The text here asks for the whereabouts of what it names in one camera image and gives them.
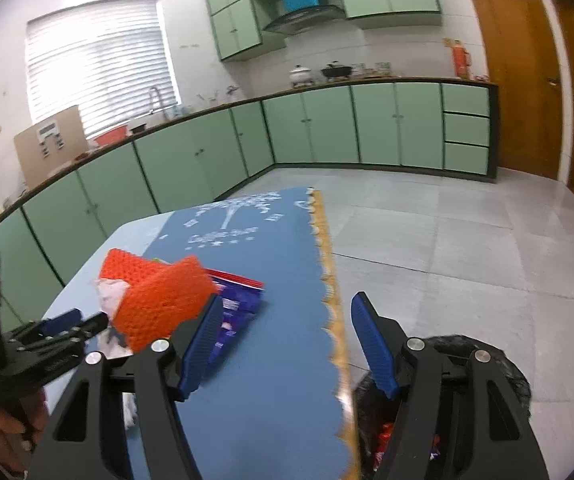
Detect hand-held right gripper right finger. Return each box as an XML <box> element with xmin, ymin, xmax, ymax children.
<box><xmin>350</xmin><ymin>291</ymin><xmax>551</xmax><ymax>480</ymax></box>

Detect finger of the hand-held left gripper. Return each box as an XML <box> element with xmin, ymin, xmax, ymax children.
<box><xmin>9</xmin><ymin>311</ymin><xmax>110</xmax><ymax>359</ymax></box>
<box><xmin>7</xmin><ymin>309</ymin><xmax>84</xmax><ymax>339</ymax></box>

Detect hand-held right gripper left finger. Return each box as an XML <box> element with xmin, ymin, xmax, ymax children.
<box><xmin>27</xmin><ymin>294</ymin><xmax>225</xmax><ymax>480</ymax></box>

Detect orange foam net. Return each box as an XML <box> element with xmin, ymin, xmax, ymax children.
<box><xmin>98</xmin><ymin>248</ymin><xmax>219</xmax><ymax>357</ymax></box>

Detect red gold printed packet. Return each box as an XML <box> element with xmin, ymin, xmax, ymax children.
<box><xmin>376</xmin><ymin>422</ymin><xmax>397</xmax><ymax>462</ymax></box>

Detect black trash bin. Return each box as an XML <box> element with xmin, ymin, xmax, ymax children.
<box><xmin>352</xmin><ymin>334</ymin><xmax>534</xmax><ymax>480</ymax></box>

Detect person's left hand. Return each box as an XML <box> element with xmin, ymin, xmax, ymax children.
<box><xmin>0</xmin><ymin>389</ymin><xmax>51</xmax><ymax>466</ymax></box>

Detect white red plastic bag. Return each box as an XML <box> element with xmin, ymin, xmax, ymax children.
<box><xmin>94</xmin><ymin>279</ymin><xmax>135</xmax><ymax>360</ymax></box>

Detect blue snack packet red strip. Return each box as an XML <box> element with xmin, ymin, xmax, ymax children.
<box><xmin>206</xmin><ymin>269</ymin><xmax>268</xmax><ymax>377</ymax></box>

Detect white crumpled plastic bag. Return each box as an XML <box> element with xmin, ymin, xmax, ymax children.
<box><xmin>122</xmin><ymin>391</ymin><xmax>141</xmax><ymax>432</ymax></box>

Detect blue printed tablecloth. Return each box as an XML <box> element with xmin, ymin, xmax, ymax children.
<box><xmin>42</xmin><ymin>187</ymin><xmax>361</xmax><ymax>480</ymax></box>

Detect cardboard box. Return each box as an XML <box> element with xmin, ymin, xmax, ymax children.
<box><xmin>14</xmin><ymin>105</ymin><xmax>90</xmax><ymax>189</ymax></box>

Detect red basin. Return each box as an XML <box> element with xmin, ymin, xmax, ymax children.
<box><xmin>94</xmin><ymin>126</ymin><xmax>130</xmax><ymax>146</ymax></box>

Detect green base cabinets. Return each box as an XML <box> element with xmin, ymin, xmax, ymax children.
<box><xmin>0</xmin><ymin>77</ymin><xmax>499</xmax><ymax>341</ymax></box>

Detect white window blinds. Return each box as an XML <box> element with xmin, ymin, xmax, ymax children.
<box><xmin>25</xmin><ymin>0</ymin><xmax>181</xmax><ymax>139</ymax></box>

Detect black wok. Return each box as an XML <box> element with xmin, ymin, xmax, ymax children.
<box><xmin>321</xmin><ymin>61</ymin><xmax>354</xmax><ymax>82</ymax></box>

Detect red thermos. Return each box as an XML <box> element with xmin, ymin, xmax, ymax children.
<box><xmin>449</xmin><ymin>42</ymin><xmax>472</xmax><ymax>79</ymax></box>

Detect black range hood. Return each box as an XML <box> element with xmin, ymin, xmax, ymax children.
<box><xmin>260</xmin><ymin>5</ymin><xmax>346</xmax><ymax>37</ymax></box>

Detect wooden door with handle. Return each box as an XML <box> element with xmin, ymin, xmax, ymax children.
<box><xmin>460</xmin><ymin>0</ymin><xmax>566</xmax><ymax>181</ymax></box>

